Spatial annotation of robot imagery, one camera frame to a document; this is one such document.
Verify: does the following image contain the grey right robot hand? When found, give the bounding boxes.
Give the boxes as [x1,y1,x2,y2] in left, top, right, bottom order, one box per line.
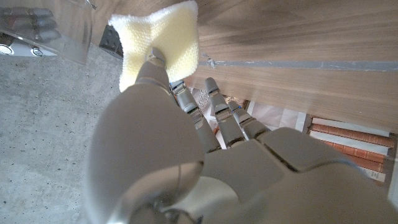
[0,6,62,58]

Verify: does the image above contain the pale yellow sponge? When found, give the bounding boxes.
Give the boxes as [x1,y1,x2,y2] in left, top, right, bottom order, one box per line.
[108,0,200,93]

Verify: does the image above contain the small dark grey studded block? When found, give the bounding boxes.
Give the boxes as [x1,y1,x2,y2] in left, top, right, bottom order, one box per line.
[98,24,124,60]

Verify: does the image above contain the clear glass cup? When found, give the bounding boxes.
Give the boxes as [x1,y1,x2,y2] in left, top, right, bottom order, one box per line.
[0,0,95,65]

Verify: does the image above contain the printed bookshelf backdrop cloth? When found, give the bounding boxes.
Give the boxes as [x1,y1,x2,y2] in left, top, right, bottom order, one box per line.
[186,86,398,200]

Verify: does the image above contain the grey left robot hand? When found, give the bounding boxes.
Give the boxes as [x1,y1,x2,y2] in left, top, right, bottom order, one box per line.
[83,46,398,224]

